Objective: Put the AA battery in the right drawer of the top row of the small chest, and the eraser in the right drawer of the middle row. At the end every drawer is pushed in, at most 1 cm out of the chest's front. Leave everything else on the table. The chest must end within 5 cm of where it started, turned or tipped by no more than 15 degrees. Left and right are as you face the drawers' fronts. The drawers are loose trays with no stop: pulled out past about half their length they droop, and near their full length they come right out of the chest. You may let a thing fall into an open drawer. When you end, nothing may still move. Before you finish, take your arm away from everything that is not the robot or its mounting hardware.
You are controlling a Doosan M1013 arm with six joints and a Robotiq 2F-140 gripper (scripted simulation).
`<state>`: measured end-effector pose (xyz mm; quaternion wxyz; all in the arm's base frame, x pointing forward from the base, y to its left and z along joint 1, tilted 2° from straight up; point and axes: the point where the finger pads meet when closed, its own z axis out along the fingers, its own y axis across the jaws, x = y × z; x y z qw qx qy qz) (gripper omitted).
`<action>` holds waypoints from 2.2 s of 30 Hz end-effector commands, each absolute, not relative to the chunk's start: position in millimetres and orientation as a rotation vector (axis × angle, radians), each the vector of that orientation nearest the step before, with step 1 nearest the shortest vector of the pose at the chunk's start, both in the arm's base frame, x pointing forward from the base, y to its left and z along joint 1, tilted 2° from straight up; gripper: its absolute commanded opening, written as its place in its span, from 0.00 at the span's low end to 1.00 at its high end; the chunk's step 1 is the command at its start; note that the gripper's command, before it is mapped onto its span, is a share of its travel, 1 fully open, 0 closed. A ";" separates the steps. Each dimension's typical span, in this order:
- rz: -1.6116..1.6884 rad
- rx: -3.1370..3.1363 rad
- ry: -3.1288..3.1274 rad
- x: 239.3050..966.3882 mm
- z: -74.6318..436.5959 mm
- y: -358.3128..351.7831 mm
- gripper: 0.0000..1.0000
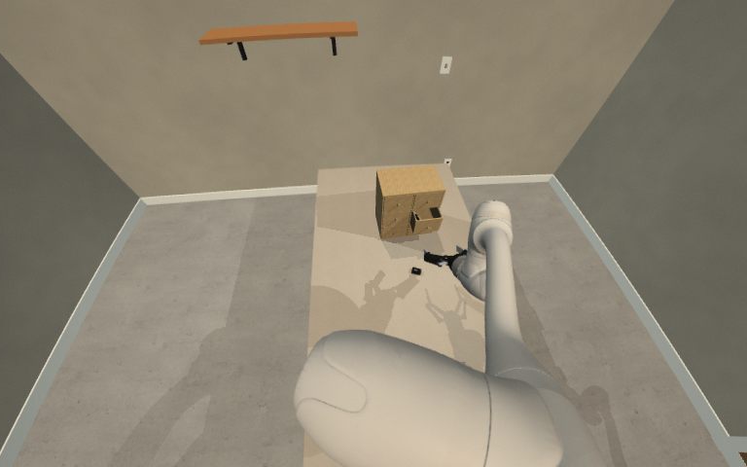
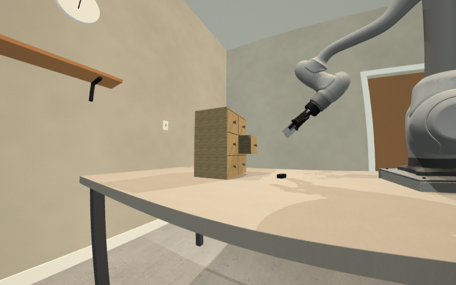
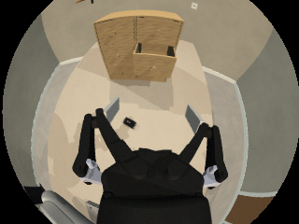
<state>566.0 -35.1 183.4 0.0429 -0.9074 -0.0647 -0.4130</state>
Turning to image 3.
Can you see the small wooden chest of drawers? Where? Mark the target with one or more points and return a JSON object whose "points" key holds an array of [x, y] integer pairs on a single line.
{"points": [[139, 13]]}

